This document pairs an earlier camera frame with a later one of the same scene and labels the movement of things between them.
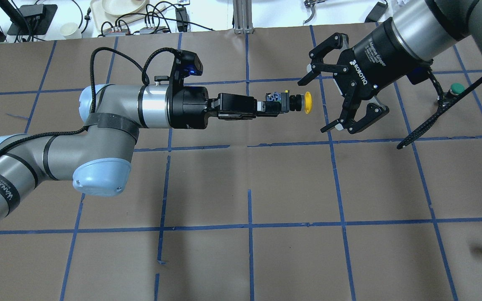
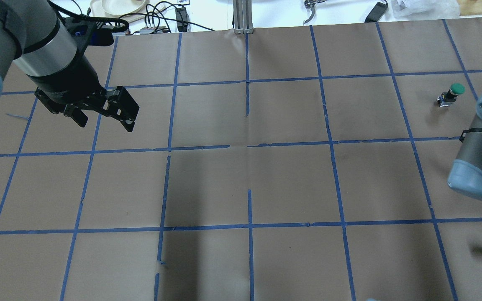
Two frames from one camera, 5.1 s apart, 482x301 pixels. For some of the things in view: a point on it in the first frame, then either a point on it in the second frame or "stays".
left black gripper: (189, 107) to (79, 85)
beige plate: (122, 8) stays
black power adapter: (182, 20) stays
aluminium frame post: (243, 17) stays
